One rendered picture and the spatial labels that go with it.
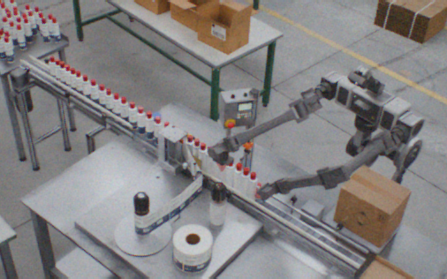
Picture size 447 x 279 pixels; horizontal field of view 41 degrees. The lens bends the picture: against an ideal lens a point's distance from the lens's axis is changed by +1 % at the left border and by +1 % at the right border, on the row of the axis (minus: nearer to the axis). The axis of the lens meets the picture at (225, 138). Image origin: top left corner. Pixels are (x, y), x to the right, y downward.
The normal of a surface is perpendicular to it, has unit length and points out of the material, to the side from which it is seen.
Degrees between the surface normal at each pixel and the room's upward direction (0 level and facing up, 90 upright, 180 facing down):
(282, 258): 0
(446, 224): 0
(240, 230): 0
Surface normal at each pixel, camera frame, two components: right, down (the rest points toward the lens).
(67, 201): 0.05, -0.77
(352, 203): -0.64, 0.47
